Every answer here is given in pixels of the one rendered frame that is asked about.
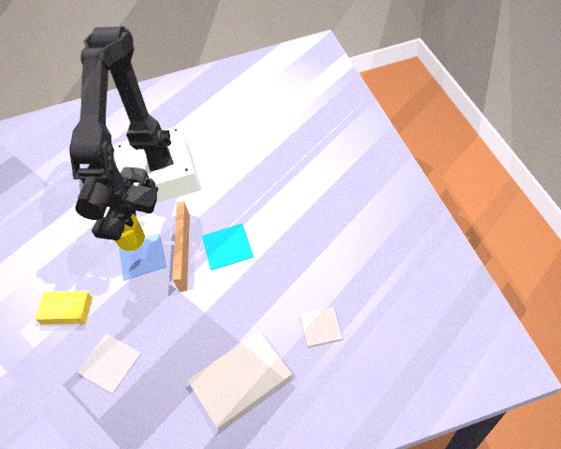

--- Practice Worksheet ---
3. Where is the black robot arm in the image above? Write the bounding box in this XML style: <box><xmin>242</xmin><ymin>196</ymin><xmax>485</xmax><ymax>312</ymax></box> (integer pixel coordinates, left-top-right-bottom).
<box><xmin>69</xmin><ymin>27</ymin><xmax>174</xmax><ymax>220</ymax></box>

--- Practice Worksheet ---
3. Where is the yellow flat block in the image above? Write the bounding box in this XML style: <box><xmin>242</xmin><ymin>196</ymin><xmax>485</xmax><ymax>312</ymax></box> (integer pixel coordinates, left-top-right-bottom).
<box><xmin>35</xmin><ymin>291</ymin><xmax>93</xmax><ymax>326</ymax></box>

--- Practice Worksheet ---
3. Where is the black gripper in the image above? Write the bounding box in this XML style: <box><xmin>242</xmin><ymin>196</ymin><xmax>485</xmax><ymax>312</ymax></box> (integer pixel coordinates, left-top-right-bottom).
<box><xmin>91</xmin><ymin>167</ymin><xmax>149</xmax><ymax>240</ymax></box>

